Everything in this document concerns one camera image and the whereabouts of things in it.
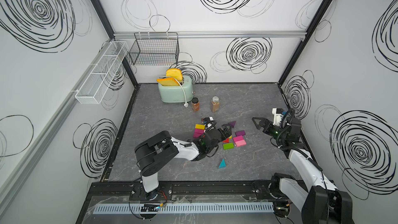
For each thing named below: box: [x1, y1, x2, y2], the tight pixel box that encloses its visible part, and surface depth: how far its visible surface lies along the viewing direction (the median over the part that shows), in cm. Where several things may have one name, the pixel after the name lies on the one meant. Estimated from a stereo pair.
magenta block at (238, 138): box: [232, 135, 244, 143], surface depth 93 cm
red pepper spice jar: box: [191, 97, 201, 112], surface depth 101 cm
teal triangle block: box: [218, 158, 227, 169], surface depth 82 cm
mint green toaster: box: [158, 75, 194, 104], surface depth 102 cm
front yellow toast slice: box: [155, 77, 180, 87], surface depth 99 cm
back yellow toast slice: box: [165, 68, 183, 82], surface depth 100 cm
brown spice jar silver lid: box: [211, 95, 220, 113], surface depth 101 cm
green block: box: [222, 142, 235, 150], surface depth 91 cm
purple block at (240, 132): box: [234, 130, 246, 137], surface depth 96 cm
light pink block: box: [234, 139, 247, 148], surface depth 91 cm
